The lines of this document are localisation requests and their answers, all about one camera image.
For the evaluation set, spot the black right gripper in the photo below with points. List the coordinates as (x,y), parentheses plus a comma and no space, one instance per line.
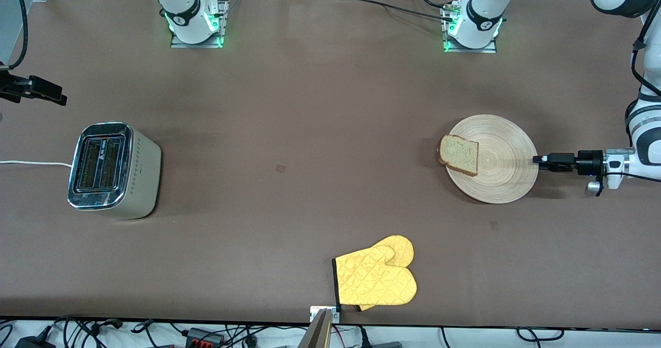
(11,88)

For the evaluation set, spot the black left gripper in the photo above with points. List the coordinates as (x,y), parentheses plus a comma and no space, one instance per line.
(588,161)

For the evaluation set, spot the round wooden plate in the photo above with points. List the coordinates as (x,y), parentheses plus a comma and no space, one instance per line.
(506,162)

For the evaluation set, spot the brown bread slice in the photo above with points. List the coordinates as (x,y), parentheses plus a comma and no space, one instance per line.
(459,154)

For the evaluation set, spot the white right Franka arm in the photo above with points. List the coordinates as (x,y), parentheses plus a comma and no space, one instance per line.
(183,7)

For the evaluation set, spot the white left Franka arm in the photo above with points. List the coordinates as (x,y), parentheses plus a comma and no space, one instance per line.
(480,20)

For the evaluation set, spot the silver two-slot toaster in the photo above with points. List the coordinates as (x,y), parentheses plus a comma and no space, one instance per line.
(139,177)

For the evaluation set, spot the yellow quilted oven mitt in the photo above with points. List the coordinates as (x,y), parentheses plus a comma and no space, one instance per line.
(377,281)
(400,247)

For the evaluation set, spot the black power adaptor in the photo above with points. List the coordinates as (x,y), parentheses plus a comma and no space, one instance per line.
(33,343)

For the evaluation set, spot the grey flat box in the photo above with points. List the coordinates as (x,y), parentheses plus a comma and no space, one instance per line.
(387,345)

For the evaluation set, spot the black red connector block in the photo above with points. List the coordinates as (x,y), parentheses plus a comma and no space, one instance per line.
(204,336)

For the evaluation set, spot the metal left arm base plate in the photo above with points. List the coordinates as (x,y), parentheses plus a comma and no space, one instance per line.
(470,50)

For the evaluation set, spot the white post mounting bracket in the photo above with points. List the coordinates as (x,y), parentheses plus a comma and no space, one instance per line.
(314,313)

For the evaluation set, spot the aluminium profile post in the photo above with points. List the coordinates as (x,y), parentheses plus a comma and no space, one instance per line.
(319,335)

